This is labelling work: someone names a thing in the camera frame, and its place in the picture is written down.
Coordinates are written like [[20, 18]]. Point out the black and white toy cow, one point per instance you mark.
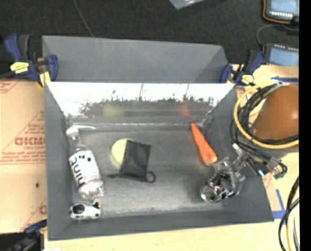
[[84, 211]]

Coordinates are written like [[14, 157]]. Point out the clear plastic bottle, white label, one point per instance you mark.
[[84, 166]]

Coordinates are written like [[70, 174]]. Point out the black cloth pouch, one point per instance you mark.
[[135, 159]]

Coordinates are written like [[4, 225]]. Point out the clear shiny glass thing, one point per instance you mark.
[[215, 189]]

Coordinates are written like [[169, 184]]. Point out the yellow-green tennis ball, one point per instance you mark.
[[117, 153]]

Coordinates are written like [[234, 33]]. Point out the grey metal bin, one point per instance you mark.
[[155, 61]]

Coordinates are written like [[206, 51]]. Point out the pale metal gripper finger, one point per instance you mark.
[[224, 163], [238, 175]]

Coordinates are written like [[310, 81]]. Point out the orange toy carrot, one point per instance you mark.
[[204, 146]]

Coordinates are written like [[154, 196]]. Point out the brown cardboard board, red print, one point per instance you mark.
[[19, 145]]

